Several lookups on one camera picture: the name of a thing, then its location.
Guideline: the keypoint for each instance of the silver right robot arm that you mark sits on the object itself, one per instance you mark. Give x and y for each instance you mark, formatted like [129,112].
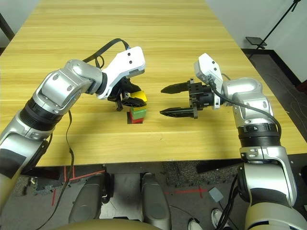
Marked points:
[263,153]

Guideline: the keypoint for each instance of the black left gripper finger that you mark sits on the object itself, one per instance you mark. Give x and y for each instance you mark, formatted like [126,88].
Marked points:
[134,88]
[133,102]

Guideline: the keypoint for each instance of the white sneaker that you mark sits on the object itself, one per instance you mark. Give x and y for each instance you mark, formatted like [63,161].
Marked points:
[218,216]
[194,224]

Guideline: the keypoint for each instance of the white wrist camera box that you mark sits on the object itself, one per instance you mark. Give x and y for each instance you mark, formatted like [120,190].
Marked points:
[209,65]
[129,60]

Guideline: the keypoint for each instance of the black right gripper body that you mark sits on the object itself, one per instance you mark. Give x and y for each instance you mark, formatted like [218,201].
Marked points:
[202,95]

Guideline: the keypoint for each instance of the grey square floor pad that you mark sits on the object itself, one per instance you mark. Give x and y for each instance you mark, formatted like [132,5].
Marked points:
[215,194]

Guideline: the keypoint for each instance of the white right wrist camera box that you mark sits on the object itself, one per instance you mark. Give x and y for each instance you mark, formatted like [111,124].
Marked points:
[209,65]

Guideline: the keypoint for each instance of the tan robot torso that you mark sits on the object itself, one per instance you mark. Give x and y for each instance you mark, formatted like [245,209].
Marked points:
[103,225]

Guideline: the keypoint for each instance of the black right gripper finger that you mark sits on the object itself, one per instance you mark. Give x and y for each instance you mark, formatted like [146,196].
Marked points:
[180,112]
[176,88]

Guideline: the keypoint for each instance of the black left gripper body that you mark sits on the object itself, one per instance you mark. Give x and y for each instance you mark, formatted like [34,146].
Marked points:
[120,92]

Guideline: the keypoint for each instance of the black flat stand plate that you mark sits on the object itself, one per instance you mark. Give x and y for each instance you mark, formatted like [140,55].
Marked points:
[256,40]

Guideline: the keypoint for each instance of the grey right robot leg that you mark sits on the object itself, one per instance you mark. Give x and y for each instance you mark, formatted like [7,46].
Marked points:
[154,203]

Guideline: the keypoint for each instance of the red tape corner mark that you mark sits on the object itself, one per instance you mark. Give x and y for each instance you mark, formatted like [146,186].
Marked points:
[65,173]

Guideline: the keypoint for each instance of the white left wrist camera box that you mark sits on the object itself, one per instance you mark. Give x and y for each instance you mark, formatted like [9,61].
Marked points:
[129,60]

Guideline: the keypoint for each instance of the red tape strip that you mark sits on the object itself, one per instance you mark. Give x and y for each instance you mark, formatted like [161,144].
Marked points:
[54,197]

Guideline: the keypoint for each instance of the black tripod pole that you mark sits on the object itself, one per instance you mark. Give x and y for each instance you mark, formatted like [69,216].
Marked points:
[280,22]

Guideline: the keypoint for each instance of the speckled rubber floor mat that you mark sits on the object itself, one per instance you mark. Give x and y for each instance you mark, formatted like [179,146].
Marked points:
[182,173]

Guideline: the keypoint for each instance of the red wooden block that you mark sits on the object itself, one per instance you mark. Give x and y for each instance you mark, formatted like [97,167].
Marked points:
[138,120]

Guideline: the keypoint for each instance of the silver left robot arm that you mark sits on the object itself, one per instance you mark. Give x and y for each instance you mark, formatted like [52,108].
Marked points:
[62,83]

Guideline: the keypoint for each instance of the yellow wooden block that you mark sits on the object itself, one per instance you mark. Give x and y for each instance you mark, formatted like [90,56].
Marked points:
[142,95]

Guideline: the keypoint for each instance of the grey robot leg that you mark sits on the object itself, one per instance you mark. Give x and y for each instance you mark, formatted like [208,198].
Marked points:
[154,203]
[86,201]

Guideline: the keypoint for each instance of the green wooden block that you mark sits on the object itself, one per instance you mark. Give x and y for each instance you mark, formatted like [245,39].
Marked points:
[139,113]

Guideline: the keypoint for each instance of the grey left robot leg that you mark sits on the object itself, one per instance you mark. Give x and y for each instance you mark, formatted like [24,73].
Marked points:
[86,201]

